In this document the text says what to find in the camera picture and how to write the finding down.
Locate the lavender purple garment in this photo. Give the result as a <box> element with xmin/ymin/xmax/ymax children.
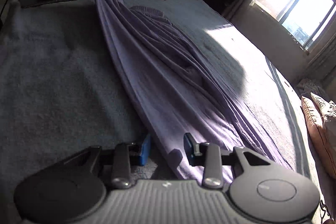
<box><xmin>93</xmin><ymin>0</ymin><xmax>312</xmax><ymax>183</ymax></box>

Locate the grey bed blanket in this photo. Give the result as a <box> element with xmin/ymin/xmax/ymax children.
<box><xmin>1</xmin><ymin>0</ymin><xmax>325</xmax><ymax>223</ymax></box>

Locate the orange pillow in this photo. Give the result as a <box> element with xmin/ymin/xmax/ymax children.
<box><xmin>301</xmin><ymin>96</ymin><xmax>335</xmax><ymax>178</ymax></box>

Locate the grey patterned pillow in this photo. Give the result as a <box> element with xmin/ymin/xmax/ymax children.
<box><xmin>310</xmin><ymin>93</ymin><xmax>335</xmax><ymax>141</ymax></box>

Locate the window with frame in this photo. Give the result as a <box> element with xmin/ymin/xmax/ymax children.
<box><xmin>249</xmin><ymin>0</ymin><xmax>335</xmax><ymax>51</ymax></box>

